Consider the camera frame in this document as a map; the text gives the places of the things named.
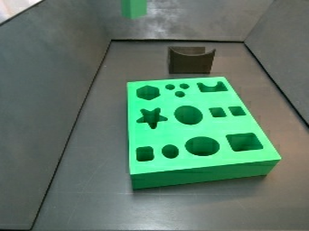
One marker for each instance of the green shape sorter board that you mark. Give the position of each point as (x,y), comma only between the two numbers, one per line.
(193,133)

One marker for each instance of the black curved fixture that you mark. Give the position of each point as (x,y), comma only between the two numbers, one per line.
(187,60)

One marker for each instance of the green arch block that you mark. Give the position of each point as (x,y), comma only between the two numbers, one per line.
(134,8)

